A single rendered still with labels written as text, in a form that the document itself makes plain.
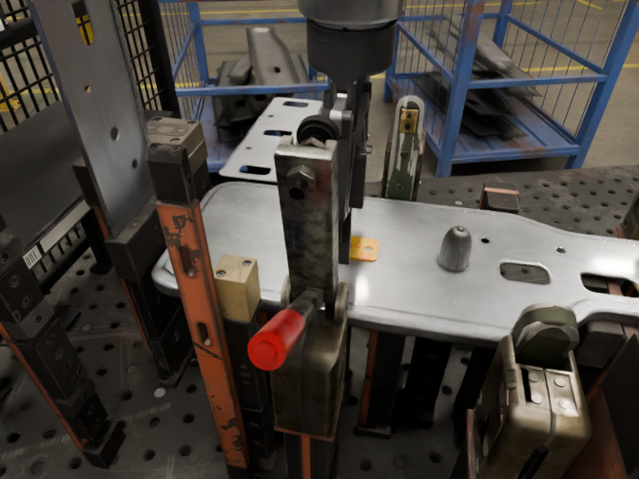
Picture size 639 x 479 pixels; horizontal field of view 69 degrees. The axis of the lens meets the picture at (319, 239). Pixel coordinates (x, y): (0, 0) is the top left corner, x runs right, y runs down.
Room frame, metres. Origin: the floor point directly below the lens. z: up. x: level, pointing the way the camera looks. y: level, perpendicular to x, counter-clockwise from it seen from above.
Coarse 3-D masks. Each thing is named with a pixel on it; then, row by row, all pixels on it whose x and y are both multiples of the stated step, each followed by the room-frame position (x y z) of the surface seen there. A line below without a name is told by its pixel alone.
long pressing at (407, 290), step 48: (240, 192) 0.53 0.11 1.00; (240, 240) 0.42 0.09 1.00; (384, 240) 0.42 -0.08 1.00; (432, 240) 0.42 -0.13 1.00; (480, 240) 0.42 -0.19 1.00; (528, 240) 0.42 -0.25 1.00; (576, 240) 0.42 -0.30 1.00; (624, 240) 0.43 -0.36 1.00; (384, 288) 0.35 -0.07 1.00; (432, 288) 0.35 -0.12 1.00; (480, 288) 0.35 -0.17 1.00; (528, 288) 0.35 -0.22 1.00; (576, 288) 0.35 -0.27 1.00; (432, 336) 0.29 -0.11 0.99; (480, 336) 0.28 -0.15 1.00
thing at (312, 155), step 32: (320, 128) 0.28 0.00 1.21; (288, 160) 0.25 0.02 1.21; (320, 160) 0.24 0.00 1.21; (288, 192) 0.25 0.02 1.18; (320, 192) 0.24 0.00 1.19; (288, 224) 0.25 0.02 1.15; (320, 224) 0.25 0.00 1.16; (288, 256) 0.26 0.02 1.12; (320, 256) 0.25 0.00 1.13; (320, 288) 0.26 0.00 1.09
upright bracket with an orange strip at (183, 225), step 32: (160, 160) 0.28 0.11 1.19; (160, 192) 0.28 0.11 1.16; (192, 192) 0.28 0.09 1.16; (192, 224) 0.27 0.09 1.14; (192, 256) 0.28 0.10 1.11; (192, 288) 0.28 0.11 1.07; (192, 320) 0.28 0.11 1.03; (224, 352) 0.28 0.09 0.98; (224, 384) 0.27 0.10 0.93; (224, 416) 0.28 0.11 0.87; (224, 448) 0.28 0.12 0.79
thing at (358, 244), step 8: (352, 240) 0.42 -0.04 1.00; (360, 240) 0.42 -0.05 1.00; (368, 240) 0.42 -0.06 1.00; (376, 240) 0.42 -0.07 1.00; (352, 248) 0.41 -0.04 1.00; (360, 248) 0.41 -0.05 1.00; (376, 248) 0.41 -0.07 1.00; (352, 256) 0.39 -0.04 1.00; (360, 256) 0.39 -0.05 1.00; (368, 256) 0.39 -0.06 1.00; (376, 256) 0.39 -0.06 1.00
